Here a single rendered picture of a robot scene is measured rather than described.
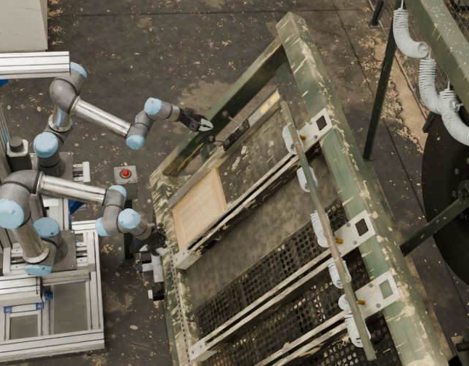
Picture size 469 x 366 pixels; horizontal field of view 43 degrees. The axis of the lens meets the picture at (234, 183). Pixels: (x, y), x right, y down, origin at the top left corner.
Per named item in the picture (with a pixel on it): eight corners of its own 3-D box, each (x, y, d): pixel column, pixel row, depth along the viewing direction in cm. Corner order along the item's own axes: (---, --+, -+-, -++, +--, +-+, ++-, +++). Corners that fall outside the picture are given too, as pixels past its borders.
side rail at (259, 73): (175, 169, 351) (159, 165, 344) (299, 38, 287) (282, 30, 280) (176, 177, 347) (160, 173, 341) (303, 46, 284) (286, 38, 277)
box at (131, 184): (115, 185, 351) (113, 166, 336) (135, 183, 354) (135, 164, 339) (117, 202, 344) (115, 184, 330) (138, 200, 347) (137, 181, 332)
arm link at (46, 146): (32, 163, 306) (27, 146, 295) (43, 144, 314) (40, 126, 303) (54, 169, 305) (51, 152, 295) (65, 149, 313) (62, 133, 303)
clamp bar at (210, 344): (200, 345, 287) (157, 342, 272) (383, 214, 218) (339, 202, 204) (203, 365, 281) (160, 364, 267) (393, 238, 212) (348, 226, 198)
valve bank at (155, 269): (130, 236, 353) (129, 214, 333) (154, 233, 356) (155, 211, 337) (140, 315, 325) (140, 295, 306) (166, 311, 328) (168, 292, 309)
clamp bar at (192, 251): (183, 255, 314) (143, 249, 300) (342, 115, 245) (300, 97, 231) (186, 272, 308) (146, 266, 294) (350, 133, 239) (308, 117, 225)
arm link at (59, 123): (39, 142, 312) (52, 75, 269) (51, 122, 321) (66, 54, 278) (61, 152, 313) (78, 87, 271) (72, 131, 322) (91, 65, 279)
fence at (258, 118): (173, 202, 333) (167, 201, 331) (283, 92, 278) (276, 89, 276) (174, 210, 330) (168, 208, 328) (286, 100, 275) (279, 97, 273)
